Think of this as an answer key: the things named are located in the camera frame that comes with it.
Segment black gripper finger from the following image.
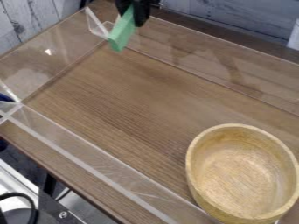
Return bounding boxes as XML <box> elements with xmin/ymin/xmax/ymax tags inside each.
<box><xmin>132</xmin><ymin>0</ymin><xmax>151</xmax><ymax>27</ymax></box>
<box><xmin>116</xmin><ymin>0</ymin><xmax>132</xmax><ymax>16</ymax></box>

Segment green rectangular block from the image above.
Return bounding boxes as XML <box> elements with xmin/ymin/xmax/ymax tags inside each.
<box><xmin>107</xmin><ymin>6</ymin><xmax>136</xmax><ymax>52</ymax></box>

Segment light wooden bowl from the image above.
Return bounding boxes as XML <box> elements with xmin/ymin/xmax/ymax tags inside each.
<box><xmin>185</xmin><ymin>123</ymin><xmax>299</xmax><ymax>224</ymax></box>

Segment black table leg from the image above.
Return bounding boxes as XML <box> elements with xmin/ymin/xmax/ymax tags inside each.
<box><xmin>42</xmin><ymin>174</ymin><xmax>57</xmax><ymax>197</ymax></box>

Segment clear acrylic corner bracket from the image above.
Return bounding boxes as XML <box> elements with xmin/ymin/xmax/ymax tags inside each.
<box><xmin>85</xmin><ymin>7</ymin><xmax>121</xmax><ymax>40</ymax></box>

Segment clear acrylic wall panel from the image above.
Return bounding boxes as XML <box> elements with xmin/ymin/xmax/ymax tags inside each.
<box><xmin>0</xmin><ymin>93</ymin><xmax>179</xmax><ymax>224</ymax></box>

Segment black cable loop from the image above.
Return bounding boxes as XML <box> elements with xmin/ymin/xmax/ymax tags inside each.
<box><xmin>0</xmin><ymin>192</ymin><xmax>40</xmax><ymax>224</ymax></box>

